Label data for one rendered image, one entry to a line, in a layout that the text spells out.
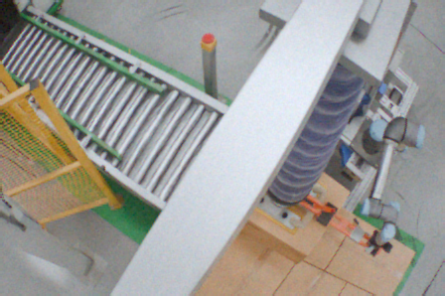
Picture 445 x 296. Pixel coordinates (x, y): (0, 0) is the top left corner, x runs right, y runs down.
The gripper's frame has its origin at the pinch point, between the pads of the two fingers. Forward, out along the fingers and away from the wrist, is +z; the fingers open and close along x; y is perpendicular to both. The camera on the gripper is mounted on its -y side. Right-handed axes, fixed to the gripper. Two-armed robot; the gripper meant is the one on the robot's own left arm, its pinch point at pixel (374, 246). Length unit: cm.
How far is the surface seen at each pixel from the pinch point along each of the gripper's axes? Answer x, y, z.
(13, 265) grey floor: 156, 201, 120
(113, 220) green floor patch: 56, 149, 119
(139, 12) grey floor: -85, 241, 116
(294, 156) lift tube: 12, 58, -80
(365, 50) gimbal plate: 11, 49, -168
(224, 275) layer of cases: 46, 62, 66
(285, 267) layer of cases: 23, 35, 66
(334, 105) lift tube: 10, 52, -129
